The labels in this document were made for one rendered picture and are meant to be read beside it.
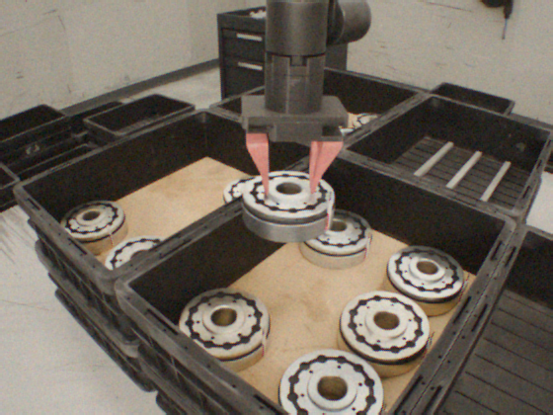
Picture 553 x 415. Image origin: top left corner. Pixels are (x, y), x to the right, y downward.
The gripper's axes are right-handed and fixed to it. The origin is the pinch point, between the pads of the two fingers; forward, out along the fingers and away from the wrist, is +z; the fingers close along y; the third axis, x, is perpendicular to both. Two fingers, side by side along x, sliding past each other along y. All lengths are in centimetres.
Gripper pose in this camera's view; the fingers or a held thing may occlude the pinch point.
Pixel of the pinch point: (289, 185)
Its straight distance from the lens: 47.1
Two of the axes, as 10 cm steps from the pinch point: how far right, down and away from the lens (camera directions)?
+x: 0.7, 5.3, -8.5
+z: -0.2, 8.5, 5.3
